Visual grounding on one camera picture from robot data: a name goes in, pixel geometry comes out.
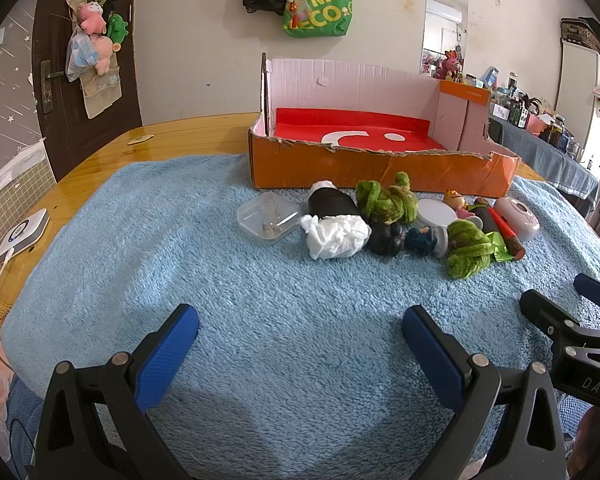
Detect wall mirror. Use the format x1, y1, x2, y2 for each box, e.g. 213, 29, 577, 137
420, 0, 468, 81

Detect clear plastic box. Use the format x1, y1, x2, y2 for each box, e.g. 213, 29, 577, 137
237, 191, 302, 246

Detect clutter of bottles and boxes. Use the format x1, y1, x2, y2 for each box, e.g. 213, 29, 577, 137
462, 66, 596, 161

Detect red stick with brown ends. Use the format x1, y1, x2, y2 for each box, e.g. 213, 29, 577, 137
490, 207, 526, 261

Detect metal door handle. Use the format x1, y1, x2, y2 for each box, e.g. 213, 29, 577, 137
40, 60, 68, 115

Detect pink pig plush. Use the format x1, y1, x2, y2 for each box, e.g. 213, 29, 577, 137
77, 1, 107, 36

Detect white wardrobe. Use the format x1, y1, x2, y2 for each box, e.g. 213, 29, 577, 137
555, 17, 600, 171

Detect green fuzzy ball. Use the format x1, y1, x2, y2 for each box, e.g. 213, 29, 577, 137
355, 172, 419, 224
446, 220, 498, 281

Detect pink rabbit plush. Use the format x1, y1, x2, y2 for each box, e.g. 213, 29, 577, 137
432, 50, 465, 82

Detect dark-haired figurine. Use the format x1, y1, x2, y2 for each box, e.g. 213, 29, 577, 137
367, 221, 451, 259

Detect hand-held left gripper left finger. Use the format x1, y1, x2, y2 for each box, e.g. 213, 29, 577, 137
32, 304, 201, 480

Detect green tote bag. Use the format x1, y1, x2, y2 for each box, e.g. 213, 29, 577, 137
281, 0, 355, 39

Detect green plush toy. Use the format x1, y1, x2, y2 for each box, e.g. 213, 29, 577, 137
106, 11, 130, 43

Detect blonde figurine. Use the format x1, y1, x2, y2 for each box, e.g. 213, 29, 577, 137
442, 190, 478, 221

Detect orange cardboard box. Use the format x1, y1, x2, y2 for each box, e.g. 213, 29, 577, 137
248, 52, 522, 198

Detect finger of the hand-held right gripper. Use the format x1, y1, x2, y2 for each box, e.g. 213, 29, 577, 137
574, 273, 600, 321
520, 289, 600, 356

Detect dark brown door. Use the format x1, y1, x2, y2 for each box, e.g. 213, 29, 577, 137
31, 0, 143, 183

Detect plush toys on door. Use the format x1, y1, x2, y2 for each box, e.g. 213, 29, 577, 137
67, 0, 123, 120

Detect side table with grey cloth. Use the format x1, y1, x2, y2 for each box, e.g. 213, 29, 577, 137
487, 115, 600, 216

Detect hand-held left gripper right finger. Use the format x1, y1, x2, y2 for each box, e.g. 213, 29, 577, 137
401, 305, 568, 480

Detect clear plastic bag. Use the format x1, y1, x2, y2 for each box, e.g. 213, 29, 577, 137
65, 30, 101, 83

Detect white charger device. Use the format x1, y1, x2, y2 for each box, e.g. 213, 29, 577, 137
0, 207, 50, 261

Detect blue fluffy blanket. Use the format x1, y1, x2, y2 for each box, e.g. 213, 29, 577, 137
0, 152, 600, 480

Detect white round jar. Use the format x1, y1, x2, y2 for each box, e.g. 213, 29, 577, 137
416, 198, 460, 231

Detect pale pink plush toy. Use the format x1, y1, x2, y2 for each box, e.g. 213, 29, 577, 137
89, 34, 116, 76

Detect pink round device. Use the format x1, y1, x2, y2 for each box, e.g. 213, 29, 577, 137
494, 196, 541, 243

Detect black tube with white tissue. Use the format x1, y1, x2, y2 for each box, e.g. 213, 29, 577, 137
300, 180, 372, 261

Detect black packet with green foil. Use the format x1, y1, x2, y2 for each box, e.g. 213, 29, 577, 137
472, 200, 518, 266

